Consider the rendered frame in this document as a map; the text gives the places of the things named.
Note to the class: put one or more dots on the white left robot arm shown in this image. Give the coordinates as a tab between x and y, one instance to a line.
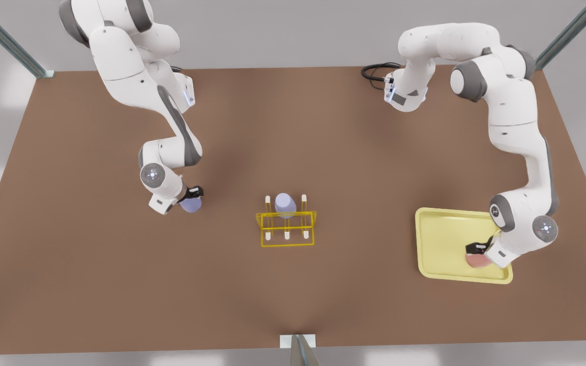
511	107

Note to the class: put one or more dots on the pale yellow tray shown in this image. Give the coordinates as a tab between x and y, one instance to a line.
445	244

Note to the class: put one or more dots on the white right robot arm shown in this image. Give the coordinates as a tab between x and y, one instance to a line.
130	61

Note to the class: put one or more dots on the lavender cup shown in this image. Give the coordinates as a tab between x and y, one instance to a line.
191	205
285	205

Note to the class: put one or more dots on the silver frame post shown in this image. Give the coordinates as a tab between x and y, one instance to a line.
570	30
300	348
3	38

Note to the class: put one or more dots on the pink cup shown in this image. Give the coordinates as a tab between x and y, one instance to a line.
477	261

